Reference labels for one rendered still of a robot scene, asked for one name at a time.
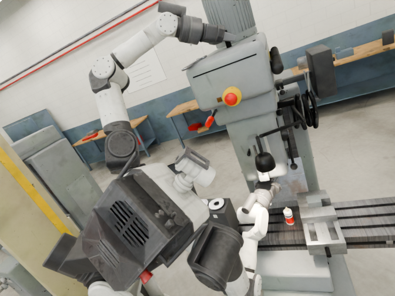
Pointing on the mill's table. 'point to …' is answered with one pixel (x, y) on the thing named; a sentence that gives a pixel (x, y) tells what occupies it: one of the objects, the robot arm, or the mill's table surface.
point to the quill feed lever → (288, 147)
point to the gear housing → (247, 108)
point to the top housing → (233, 72)
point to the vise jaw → (318, 214)
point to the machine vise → (322, 229)
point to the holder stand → (222, 212)
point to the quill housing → (234, 133)
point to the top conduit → (276, 63)
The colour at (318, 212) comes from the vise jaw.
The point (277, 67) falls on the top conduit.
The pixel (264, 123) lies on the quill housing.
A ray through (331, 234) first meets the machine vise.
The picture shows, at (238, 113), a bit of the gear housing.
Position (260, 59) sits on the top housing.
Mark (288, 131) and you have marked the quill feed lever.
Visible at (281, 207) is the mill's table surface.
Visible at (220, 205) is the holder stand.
